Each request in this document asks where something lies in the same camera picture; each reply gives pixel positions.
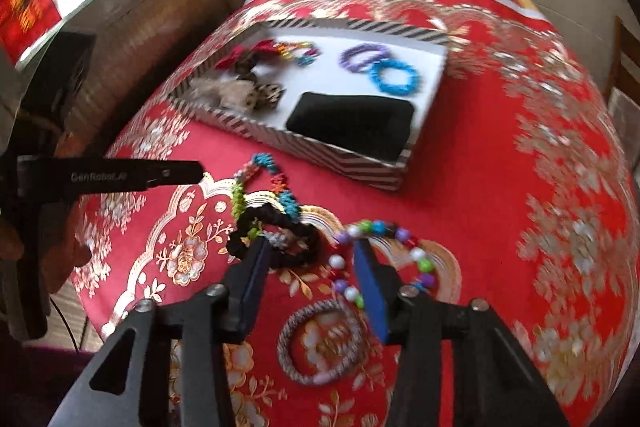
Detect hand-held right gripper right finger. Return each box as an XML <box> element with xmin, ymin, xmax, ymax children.
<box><xmin>352</xmin><ymin>239</ymin><xmax>571</xmax><ymax>427</ymax></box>

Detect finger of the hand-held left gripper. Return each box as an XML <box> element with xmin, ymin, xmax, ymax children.
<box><xmin>64</xmin><ymin>159</ymin><xmax>205</xmax><ymax>198</ymax></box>

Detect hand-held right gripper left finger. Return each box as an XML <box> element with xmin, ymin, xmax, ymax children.
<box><xmin>47</xmin><ymin>234</ymin><xmax>276</xmax><ymax>427</ymax></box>

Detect black scrunchie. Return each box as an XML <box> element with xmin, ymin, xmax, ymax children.
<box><xmin>226</xmin><ymin>202</ymin><xmax>323</xmax><ymax>270</ymax></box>

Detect large bead bracelet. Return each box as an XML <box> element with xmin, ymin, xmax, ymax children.
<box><xmin>327</xmin><ymin>219</ymin><xmax>436</xmax><ymax>310</ymax></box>

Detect striped cardboard box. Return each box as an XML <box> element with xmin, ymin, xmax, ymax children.
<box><xmin>167</xmin><ymin>18</ymin><xmax>451</xmax><ymax>192</ymax></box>

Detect grey braided hair band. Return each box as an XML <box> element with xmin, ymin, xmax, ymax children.
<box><xmin>276</xmin><ymin>298</ymin><xmax>368</xmax><ymax>385</ymax></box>

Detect white fluffy hair accessory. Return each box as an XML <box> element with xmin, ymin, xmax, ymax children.
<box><xmin>187</xmin><ymin>77</ymin><xmax>241</xmax><ymax>110</ymax></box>

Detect leopard print scrunchie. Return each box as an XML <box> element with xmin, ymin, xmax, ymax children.
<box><xmin>235</xmin><ymin>79</ymin><xmax>286</xmax><ymax>112</ymax></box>

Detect black velvet pad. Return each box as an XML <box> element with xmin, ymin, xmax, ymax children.
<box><xmin>286</xmin><ymin>92</ymin><xmax>416</xmax><ymax>160</ymax></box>

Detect red floral tablecloth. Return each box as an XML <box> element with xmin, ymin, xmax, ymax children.
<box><xmin>70</xmin><ymin>0</ymin><xmax>640</xmax><ymax>427</ymax></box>

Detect red window decoration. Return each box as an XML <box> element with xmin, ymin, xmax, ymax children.
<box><xmin>0</xmin><ymin>0</ymin><xmax>63</xmax><ymax>58</ymax></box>

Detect brown wooden chair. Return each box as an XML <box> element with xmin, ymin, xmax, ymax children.
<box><xmin>602</xmin><ymin>14</ymin><xmax>640</xmax><ymax>108</ymax></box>

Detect colourful flower bead necklace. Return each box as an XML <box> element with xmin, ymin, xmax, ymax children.
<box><xmin>230</xmin><ymin>152</ymin><xmax>303</xmax><ymax>233</ymax></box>

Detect blue hair tie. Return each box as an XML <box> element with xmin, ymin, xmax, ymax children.
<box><xmin>369</xmin><ymin>58</ymin><xmax>421</xmax><ymax>96</ymax></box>

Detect small multicoloured bracelet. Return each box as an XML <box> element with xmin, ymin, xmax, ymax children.
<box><xmin>277</xmin><ymin>39</ymin><xmax>321</xmax><ymax>68</ymax></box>

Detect purple hair tie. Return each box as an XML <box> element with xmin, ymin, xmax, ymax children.
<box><xmin>340</xmin><ymin>43</ymin><xmax>396</xmax><ymax>75</ymax></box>

